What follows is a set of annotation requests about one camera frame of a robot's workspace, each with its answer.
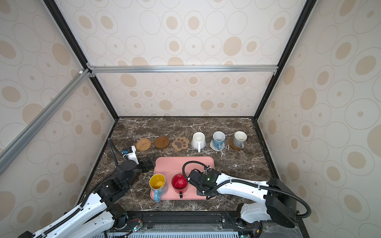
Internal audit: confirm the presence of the multicolour woven round coaster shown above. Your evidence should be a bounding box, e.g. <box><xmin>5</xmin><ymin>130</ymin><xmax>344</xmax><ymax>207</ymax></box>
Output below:
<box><xmin>210</xmin><ymin>140</ymin><xmax>225</xmax><ymax>151</ymax></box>

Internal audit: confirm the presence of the red mug black handle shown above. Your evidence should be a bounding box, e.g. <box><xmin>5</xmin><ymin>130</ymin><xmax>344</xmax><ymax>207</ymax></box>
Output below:
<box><xmin>172</xmin><ymin>174</ymin><xmax>188</xmax><ymax>198</ymax></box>

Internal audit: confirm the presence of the black corner frame post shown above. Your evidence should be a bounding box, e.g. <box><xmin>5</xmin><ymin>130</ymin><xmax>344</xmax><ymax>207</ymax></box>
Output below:
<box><xmin>253</xmin><ymin>0</ymin><xmax>317</xmax><ymax>122</ymax></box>
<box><xmin>43</xmin><ymin>0</ymin><xmax>119</xmax><ymax>121</ymax></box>

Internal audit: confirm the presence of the black corner frame post right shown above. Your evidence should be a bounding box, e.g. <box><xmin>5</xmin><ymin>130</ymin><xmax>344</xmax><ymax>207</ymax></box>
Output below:
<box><xmin>253</xmin><ymin>0</ymin><xmax>317</xmax><ymax>122</ymax></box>

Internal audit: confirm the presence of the yellow inside blue mug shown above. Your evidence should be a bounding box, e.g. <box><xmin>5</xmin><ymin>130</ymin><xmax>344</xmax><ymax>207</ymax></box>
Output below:
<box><xmin>149</xmin><ymin>174</ymin><xmax>168</xmax><ymax>202</ymax></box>

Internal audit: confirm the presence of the pink rectangular tray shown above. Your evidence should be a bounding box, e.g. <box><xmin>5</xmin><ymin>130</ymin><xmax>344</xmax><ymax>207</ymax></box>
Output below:
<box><xmin>154</xmin><ymin>156</ymin><xmax>215</xmax><ymax>201</ymax></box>

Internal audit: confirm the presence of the dark brown wooden coaster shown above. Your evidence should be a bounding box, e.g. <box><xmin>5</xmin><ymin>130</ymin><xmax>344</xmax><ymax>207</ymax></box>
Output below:
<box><xmin>154</xmin><ymin>136</ymin><xmax>169</xmax><ymax>149</ymax></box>

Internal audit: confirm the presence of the grey mug white inside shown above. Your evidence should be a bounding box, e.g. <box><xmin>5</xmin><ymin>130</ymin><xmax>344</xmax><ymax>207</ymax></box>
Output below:
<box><xmin>233</xmin><ymin>131</ymin><xmax>247</xmax><ymax>150</ymax></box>

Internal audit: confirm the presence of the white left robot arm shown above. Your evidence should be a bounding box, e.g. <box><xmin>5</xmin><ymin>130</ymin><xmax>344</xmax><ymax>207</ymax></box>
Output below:
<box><xmin>21</xmin><ymin>154</ymin><xmax>157</xmax><ymax>238</ymax></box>

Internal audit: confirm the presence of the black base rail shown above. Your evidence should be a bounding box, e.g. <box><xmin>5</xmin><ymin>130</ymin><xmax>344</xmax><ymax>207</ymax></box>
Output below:
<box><xmin>53</xmin><ymin>210</ymin><xmax>301</xmax><ymax>238</ymax></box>

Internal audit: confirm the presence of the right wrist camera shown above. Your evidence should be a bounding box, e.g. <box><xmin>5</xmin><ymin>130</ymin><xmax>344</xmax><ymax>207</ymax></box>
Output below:
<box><xmin>188</xmin><ymin>169</ymin><xmax>206</xmax><ymax>188</ymax></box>

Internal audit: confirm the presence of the brown wooden round coaster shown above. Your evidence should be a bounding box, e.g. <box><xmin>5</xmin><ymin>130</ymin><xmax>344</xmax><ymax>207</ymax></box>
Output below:
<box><xmin>229</xmin><ymin>138</ymin><xmax>242</xmax><ymax>151</ymax></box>

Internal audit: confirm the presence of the aluminium crossbar back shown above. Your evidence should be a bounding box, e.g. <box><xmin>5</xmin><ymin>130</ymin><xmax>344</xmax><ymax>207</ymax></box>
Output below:
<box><xmin>89</xmin><ymin>64</ymin><xmax>278</xmax><ymax>73</ymax></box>

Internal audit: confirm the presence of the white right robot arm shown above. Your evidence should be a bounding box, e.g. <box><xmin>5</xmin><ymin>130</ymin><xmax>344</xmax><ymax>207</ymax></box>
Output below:
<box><xmin>186</xmin><ymin>169</ymin><xmax>312</xmax><ymax>228</ymax></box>

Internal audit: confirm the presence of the black corner frame post left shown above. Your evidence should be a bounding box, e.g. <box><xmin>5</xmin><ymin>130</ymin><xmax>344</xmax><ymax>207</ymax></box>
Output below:
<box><xmin>43</xmin><ymin>0</ymin><xmax>119</xmax><ymax>121</ymax></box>

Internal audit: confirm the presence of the aluminium crossbar left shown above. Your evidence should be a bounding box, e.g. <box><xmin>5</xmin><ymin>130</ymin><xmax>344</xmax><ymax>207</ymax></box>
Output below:
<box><xmin>1</xmin><ymin>69</ymin><xmax>90</xmax><ymax>173</ymax></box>

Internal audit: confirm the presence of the blue floral mug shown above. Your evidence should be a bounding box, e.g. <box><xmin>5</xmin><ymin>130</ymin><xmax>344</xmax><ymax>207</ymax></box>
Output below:
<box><xmin>213</xmin><ymin>131</ymin><xmax>226</xmax><ymax>149</ymax></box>

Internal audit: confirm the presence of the aluminium crossbar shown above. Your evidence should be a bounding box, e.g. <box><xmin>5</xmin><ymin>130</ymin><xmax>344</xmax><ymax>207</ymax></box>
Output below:
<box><xmin>89</xmin><ymin>64</ymin><xmax>278</xmax><ymax>73</ymax></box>
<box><xmin>1</xmin><ymin>69</ymin><xmax>90</xmax><ymax>173</ymax></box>

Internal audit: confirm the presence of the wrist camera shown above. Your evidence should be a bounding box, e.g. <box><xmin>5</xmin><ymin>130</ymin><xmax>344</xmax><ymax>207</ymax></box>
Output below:
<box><xmin>115</xmin><ymin>146</ymin><xmax>139</xmax><ymax>186</ymax></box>
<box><xmin>188</xmin><ymin>169</ymin><xmax>206</xmax><ymax>188</ymax></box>

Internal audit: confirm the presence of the cork paw print coaster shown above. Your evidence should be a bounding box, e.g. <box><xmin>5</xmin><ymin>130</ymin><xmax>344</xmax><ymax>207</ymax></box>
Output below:
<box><xmin>172</xmin><ymin>137</ymin><xmax>189</xmax><ymax>152</ymax></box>

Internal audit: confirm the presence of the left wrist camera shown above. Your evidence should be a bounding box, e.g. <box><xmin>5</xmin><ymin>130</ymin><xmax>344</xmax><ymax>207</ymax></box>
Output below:
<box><xmin>115</xmin><ymin>146</ymin><xmax>139</xmax><ymax>186</ymax></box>

